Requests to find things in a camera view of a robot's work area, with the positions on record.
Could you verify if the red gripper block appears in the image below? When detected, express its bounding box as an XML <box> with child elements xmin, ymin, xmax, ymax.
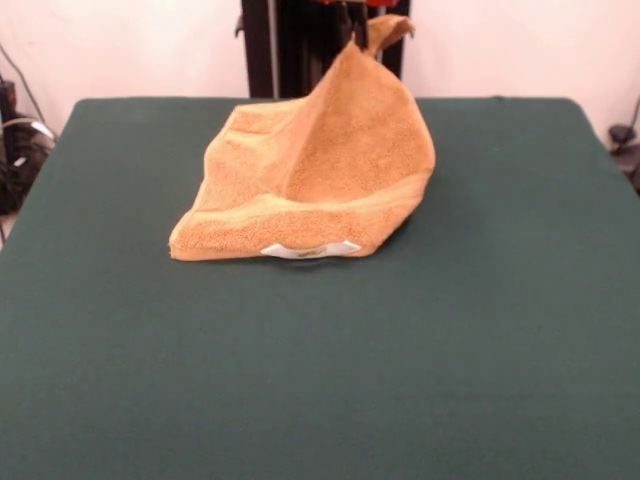
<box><xmin>314</xmin><ymin>0</ymin><xmax>397</xmax><ymax>8</ymax></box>

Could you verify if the orange-tan terry towel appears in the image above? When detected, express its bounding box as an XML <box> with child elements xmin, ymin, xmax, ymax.
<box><xmin>167</xmin><ymin>14</ymin><xmax>437</xmax><ymax>263</ymax></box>

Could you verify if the black plug adapter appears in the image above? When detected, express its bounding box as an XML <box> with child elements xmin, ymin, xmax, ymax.
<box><xmin>608</xmin><ymin>124</ymin><xmax>634</xmax><ymax>154</ymax></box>

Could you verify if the dark green table cloth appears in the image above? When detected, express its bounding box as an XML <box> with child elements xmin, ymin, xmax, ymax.
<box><xmin>0</xmin><ymin>96</ymin><xmax>640</xmax><ymax>480</ymax></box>

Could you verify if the dark cable pile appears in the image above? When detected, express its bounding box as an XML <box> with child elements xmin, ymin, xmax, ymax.
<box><xmin>617</xmin><ymin>149</ymin><xmax>640</xmax><ymax>196</ymax></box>

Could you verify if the black wall plug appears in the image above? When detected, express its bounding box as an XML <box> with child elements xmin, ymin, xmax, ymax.
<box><xmin>0</xmin><ymin>77</ymin><xmax>17</xmax><ymax>121</ymax></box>

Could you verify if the black cable bundle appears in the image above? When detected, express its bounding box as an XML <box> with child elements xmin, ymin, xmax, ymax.
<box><xmin>0</xmin><ymin>117</ymin><xmax>57</xmax><ymax>217</ymax></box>

